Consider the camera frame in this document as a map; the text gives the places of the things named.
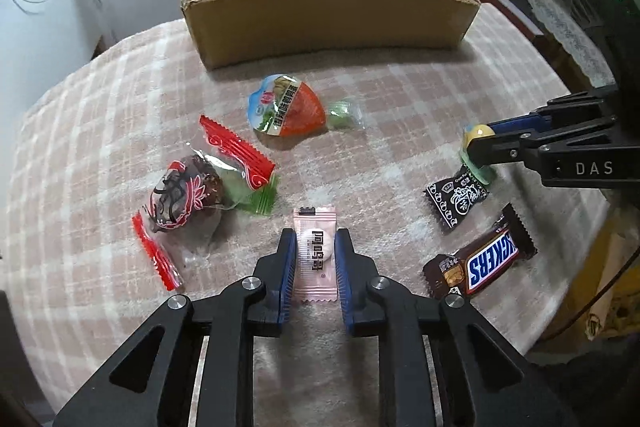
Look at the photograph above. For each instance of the white lace cloth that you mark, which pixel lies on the white lace cloth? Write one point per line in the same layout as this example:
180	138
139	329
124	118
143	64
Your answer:
565	22

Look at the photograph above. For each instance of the cardboard box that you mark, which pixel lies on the cardboard box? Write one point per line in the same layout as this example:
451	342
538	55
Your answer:
325	27

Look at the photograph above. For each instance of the red-edged date packet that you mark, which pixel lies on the red-edged date packet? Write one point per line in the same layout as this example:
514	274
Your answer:
182	197

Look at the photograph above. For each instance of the yellow and green candy toy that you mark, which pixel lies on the yellow and green candy toy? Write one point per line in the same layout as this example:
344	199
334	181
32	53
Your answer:
472	134

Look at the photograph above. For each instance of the pink checked tablecloth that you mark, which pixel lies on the pink checked tablecloth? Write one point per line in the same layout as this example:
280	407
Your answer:
375	177

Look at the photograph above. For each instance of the orange jelly cup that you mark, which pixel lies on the orange jelly cup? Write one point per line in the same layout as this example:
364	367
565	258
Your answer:
285	107

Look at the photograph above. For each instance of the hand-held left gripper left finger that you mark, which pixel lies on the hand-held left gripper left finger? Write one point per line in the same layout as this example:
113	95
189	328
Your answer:
287	267

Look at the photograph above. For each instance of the green candy packet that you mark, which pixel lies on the green candy packet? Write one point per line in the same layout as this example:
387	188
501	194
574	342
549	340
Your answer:
256	199

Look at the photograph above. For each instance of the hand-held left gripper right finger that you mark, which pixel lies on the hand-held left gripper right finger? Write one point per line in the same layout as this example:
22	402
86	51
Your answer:
345	267

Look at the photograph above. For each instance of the brown chocolate bar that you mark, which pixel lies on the brown chocolate bar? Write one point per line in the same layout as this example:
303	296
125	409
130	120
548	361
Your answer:
480	259

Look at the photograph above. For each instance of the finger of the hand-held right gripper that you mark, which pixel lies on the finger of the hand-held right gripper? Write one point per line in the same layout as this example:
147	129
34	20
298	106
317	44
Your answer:
515	122
500	149

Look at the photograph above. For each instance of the black patterned candy packet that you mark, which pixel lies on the black patterned candy packet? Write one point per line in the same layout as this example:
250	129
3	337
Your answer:
457	202

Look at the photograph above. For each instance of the pink candy packet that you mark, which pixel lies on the pink candy packet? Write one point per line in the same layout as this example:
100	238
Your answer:
315	252

